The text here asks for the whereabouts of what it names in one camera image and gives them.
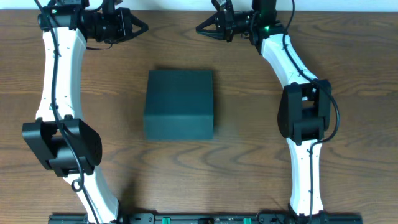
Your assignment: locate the dark green gift box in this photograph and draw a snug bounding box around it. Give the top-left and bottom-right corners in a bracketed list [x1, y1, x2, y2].
[143, 70, 214, 141]

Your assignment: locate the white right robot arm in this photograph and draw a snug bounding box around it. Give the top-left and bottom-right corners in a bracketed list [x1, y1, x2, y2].
[196, 0, 331, 223]

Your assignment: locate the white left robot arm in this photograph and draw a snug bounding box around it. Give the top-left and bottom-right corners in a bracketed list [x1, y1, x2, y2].
[22, 0, 148, 223]

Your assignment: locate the black mounting rail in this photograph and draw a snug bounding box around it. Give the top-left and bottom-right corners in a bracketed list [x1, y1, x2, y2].
[48, 212, 364, 224]

